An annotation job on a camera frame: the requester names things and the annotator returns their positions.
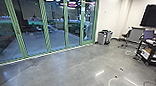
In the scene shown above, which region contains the grey trash bin, dark lid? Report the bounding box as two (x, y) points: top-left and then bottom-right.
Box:
(101, 28), (115, 45)

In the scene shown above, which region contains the floor socket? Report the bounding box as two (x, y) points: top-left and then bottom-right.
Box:
(113, 74), (120, 79)
(118, 66), (125, 72)

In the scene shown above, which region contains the laptop computer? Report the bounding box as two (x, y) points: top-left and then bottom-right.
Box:
(143, 29), (156, 42)

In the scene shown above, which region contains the black wheeled cart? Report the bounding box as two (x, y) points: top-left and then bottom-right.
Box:
(133, 29), (156, 67)

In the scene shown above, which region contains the green framed glass door wall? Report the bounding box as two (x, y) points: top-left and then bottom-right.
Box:
(0, 0), (101, 70)

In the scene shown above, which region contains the floor cable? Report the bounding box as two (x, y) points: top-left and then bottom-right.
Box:
(107, 74), (156, 86)

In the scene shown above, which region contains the black wall screen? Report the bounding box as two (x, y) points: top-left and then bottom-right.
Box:
(140, 2), (156, 29)

